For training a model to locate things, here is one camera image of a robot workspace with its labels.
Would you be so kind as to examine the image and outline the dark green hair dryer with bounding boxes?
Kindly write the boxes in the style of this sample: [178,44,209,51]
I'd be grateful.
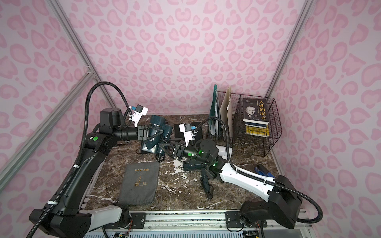
[144,115,173,163]
[183,159,214,200]

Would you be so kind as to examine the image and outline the grey hair dryer pouch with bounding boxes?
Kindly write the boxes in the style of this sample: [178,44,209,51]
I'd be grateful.
[119,162,160,205]

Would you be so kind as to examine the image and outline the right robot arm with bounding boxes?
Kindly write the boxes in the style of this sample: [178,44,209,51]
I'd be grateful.
[173,120,323,229]

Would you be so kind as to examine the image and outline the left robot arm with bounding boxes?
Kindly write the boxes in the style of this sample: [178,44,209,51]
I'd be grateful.
[27,81,150,238]

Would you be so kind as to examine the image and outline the white hair dryer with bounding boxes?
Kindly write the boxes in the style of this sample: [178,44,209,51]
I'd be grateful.
[216,145,228,162]

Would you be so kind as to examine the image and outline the black pouch gold print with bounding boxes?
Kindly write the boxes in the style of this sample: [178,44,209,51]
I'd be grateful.
[174,121,205,141]

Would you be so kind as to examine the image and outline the plain black pouch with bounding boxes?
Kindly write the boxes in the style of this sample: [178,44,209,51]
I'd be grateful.
[136,141,157,154]

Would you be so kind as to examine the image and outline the yellow striped book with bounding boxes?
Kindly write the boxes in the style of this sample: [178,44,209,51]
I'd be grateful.
[245,125,270,137]

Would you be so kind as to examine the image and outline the book with portrait cover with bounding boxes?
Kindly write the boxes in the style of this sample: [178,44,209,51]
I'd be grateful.
[243,98,269,125]

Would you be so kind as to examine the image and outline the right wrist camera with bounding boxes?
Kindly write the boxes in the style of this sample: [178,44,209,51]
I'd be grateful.
[179,124,196,146]

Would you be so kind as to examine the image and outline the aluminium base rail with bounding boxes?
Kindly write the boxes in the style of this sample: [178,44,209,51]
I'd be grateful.
[86,210,316,238]

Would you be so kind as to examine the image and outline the black wire basket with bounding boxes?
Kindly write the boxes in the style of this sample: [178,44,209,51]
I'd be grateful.
[204,91,283,158]

